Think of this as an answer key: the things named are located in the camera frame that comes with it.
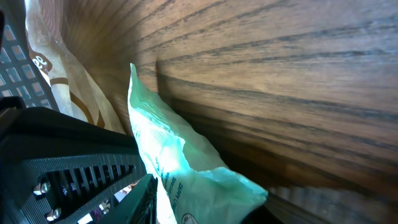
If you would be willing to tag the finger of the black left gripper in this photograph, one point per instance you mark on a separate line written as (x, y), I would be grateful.
(57, 169)

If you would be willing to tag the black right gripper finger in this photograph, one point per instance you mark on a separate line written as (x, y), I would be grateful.
(138, 206)

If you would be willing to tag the teal snack packet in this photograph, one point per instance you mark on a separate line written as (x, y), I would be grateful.
(195, 185)

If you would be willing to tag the brown white snack bag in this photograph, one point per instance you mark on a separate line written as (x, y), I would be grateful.
(75, 92)

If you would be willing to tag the grey plastic mesh basket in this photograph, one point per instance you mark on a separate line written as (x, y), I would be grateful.
(19, 75)

